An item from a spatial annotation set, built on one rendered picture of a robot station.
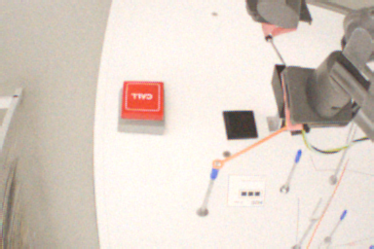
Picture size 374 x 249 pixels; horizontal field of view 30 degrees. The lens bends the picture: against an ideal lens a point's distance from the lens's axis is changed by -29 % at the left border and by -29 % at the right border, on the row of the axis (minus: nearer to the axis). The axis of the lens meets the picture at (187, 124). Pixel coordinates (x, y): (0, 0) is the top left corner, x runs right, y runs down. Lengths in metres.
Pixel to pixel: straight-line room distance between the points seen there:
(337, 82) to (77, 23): 1.43
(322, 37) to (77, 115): 1.12
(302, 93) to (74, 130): 1.39
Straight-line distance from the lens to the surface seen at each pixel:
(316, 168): 1.11
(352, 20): 0.82
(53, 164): 2.31
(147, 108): 1.07
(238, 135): 1.10
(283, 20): 0.96
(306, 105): 0.93
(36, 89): 2.24
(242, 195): 1.06
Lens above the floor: 2.16
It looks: 72 degrees down
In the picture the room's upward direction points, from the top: 164 degrees clockwise
